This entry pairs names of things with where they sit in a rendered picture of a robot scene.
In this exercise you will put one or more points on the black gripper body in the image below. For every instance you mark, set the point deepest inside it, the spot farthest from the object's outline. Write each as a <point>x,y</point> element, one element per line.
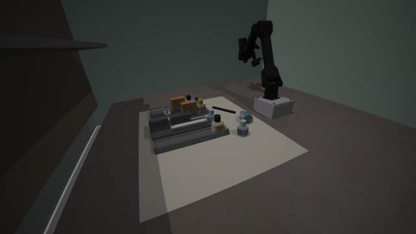
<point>255,61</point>

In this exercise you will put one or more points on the brown cardboard box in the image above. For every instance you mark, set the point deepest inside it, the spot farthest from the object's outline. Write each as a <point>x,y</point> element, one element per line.
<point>190,106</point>
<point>175,102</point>

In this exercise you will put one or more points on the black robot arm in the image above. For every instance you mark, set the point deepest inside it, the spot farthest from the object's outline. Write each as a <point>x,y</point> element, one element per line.
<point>270,76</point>

